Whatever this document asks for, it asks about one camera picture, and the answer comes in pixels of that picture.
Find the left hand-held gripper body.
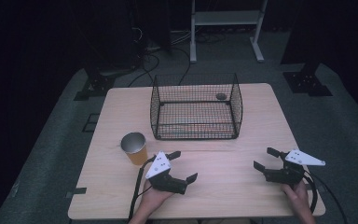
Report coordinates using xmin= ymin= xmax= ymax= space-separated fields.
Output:
xmin=145 ymin=150 xmax=189 ymax=196

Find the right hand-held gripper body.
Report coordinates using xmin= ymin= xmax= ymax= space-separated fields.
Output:
xmin=263 ymin=148 xmax=326 ymax=189

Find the orange paper cup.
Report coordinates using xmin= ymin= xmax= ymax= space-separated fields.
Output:
xmin=119 ymin=132 xmax=149 ymax=167

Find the black wire mesh basket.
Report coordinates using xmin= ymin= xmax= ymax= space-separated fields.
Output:
xmin=149 ymin=72 xmax=244 ymax=141

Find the person's right hand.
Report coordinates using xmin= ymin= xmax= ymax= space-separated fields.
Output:
xmin=281 ymin=179 xmax=310 ymax=210

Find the person's left hand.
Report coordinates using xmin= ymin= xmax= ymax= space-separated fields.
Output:
xmin=141 ymin=179 xmax=175 ymax=217

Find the black metal stand base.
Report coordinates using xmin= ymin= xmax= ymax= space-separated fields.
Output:
xmin=282 ymin=61 xmax=334 ymax=98
xmin=73 ymin=62 xmax=132 ymax=102

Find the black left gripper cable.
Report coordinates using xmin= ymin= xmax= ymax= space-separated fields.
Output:
xmin=127 ymin=155 xmax=157 ymax=222

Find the thick black right gripper cable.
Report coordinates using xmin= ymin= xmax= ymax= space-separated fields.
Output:
xmin=302 ymin=170 xmax=320 ymax=215

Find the thin black right gripper cable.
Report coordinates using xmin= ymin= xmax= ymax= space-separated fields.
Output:
xmin=306 ymin=169 xmax=351 ymax=224

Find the black floor cable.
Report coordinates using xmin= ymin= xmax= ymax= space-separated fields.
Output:
xmin=127 ymin=51 xmax=161 ymax=89
xmin=170 ymin=46 xmax=193 ymax=87

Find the white metal table frame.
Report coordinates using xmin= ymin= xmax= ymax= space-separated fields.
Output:
xmin=189 ymin=0 xmax=269 ymax=64

